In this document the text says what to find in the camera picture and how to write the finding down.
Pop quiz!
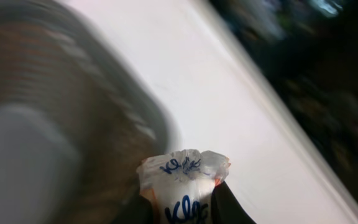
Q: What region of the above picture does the orange Kleenex tissue pack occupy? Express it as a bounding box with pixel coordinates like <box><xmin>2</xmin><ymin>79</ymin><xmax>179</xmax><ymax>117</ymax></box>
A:
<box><xmin>137</xmin><ymin>149</ymin><xmax>231</xmax><ymax>224</ymax></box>

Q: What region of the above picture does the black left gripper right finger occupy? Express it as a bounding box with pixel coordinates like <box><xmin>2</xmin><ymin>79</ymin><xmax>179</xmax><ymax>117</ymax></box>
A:
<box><xmin>211</xmin><ymin>182</ymin><xmax>255</xmax><ymax>224</ymax></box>

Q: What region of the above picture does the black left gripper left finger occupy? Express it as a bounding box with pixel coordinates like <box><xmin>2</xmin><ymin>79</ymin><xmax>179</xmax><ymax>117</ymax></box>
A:
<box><xmin>111</xmin><ymin>189</ymin><xmax>154</xmax><ymax>224</ymax></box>

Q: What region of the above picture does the grey plastic mesh basket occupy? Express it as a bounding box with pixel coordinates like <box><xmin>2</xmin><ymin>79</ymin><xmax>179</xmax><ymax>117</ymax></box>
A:
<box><xmin>0</xmin><ymin>1</ymin><xmax>170</xmax><ymax>223</ymax></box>

